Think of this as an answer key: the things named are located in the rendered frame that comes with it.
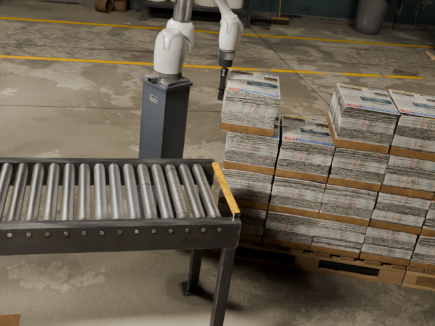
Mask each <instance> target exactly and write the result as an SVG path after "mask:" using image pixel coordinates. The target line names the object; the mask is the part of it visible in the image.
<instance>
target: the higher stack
mask: <svg viewBox="0 0 435 326"><path fill-rule="evenodd" d="M421 227H422V229H423V228H424V229H429V230H435V201H434V200H433V199H432V200H431V204H430V207H429V210H428V212H427V214H426V216H425V220H424V221H423V224H422V226H421ZM410 261H413V262H418V263H426V264H431V265H435V237H432V236H427V235H420V234H417V238H416V243H415V247H414V249H413V252H412V255H411V256H410ZM401 286H404V287H411V288H419V289H423V290H431V291H435V271H432V270H425V269H420V268H412V267H408V266H406V272H405V275H404V277H403V280H402V283H401Z"/></svg>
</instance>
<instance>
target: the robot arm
mask: <svg viewBox="0 0 435 326"><path fill-rule="evenodd" d="M215 2H216V3H217V5H218V7H219V9H220V12H221V21H220V24H221V28H220V32H219V52H218V57H219V62H218V65H219V66H222V68H221V71H220V73H221V74H220V77H221V79H220V85H219V87H218V89H219V92H218V98H217V100H221V101H223V95H224V90H225V80H226V77H227V72H228V70H229V69H228V68H227V67H231V66H232V62H233V59H234V55H235V52H236V47H237V45H238V43H239V40H240V37H241V36H242V34H243V24H242V22H241V21H240V19H239V17H238V15H236V14H234V13H233V12H232V10H231V9H230V7H229V4H228V3H227V0H215ZM193 3H194V0H175V4H174V10H173V17H172V18H171V19H170V20H169V21H168V23H167V26H166V28H165V29H163V30H162V31H160V33H159V35H158V36H157V39H156V41H155V50H154V70H153V73H152V74H146V75H145V78H146V79H148V81H149V82H150V83H159V84H161V85H162V86H164V87H170V86H173V85H178V84H181V83H188V82H189V81H190V80H189V79H188V78H185V77H183V76H182V69H183V63H184V59H185V57H186V56H187V55H188V53H189V52H190V51H191V49H192V47H193V45H194V25H193V23H192V22H191V15H192V7H193Z"/></svg>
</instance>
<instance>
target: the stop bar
mask: <svg viewBox="0 0 435 326"><path fill-rule="evenodd" d="M212 167H213V169H214V171H215V174H216V177H217V179H218V181H219V183H220V186H221V189H222V190H223V193H224V195H225V198H226V200H227V202H228V204H229V207H230V210H231V212H232V214H233V216H234V217H240V215H241V213H240V210H239V208H238V205H237V204H236V201H235V199H234V197H233V195H232V192H231V190H230V188H229V185H228V184H227V181H226V179H225V177H224V174H223V172H222V170H221V168H220V166H219V163H218V162H213V163H212Z"/></svg>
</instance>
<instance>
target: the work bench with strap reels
mask: <svg viewBox="0 0 435 326"><path fill-rule="evenodd" d="M227 3H228V4H229V7H230V9H231V10H232V12H233V13H234V14H237V15H238V17H239V19H241V18H240V16H241V14H247V22H246V27H245V28H250V27H249V26H250V22H251V13H252V5H253V0H250V1H249V9H248V8H246V7H245V6H244V0H227ZM174 4H175V0H138V3H137V10H136V11H137V12H140V19H139V21H145V19H144V7H145V6H147V7H155V8H172V9H174ZM140 6H141V10H140ZM192 10H197V11H205V12H220V9H219V7H218V5H217V3H216V2H215V0H194V3H193V7H192Z"/></svg>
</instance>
